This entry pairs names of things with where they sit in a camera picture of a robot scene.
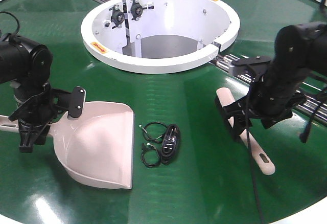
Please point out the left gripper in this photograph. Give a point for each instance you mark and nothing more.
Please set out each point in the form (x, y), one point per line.
(37, 107)

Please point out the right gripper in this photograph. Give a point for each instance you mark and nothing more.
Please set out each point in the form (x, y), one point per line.
(270, 107)

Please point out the pink hand brush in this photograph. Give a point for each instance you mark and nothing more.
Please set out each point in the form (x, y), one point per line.
(225, 97)

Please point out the pink plastic dustpan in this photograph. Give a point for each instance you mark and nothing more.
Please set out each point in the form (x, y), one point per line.
(96, 149)

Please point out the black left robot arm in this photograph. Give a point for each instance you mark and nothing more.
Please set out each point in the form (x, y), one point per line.
(26, 65)

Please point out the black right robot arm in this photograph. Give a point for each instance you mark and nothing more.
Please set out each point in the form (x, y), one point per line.
(299, 50)

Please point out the steel rollers right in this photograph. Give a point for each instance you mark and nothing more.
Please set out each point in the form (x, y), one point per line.
(306, 108)

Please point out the left black bearing mount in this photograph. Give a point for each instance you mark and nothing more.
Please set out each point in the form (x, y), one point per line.
(117, 16)

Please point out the black bearing mount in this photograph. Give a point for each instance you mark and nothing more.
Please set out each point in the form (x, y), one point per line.
(117, 16)
(137, 9)

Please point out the right black bearing mount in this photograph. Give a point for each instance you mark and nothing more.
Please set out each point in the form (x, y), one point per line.
(137, 9)

